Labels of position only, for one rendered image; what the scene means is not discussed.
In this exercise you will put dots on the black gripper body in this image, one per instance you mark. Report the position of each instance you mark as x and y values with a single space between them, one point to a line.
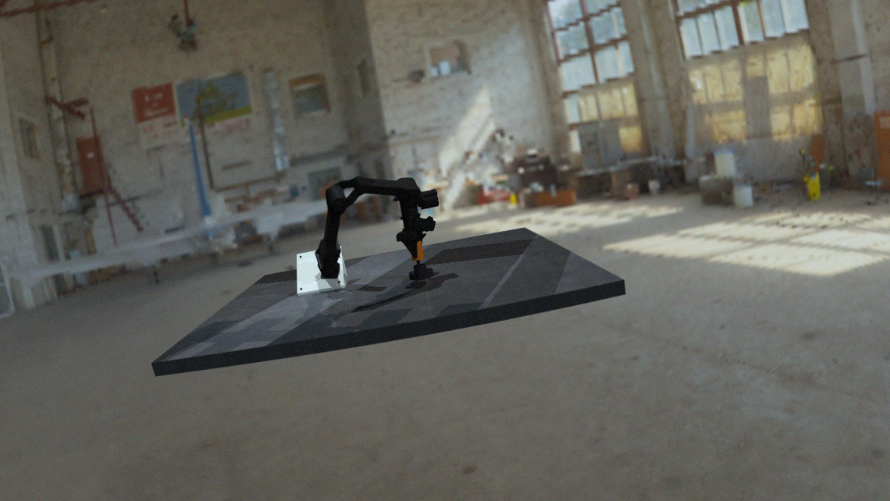
409 232

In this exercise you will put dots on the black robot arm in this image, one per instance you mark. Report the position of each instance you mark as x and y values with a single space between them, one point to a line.
405 191

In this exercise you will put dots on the orange knob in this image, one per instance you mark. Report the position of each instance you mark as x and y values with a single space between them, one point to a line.
419 251

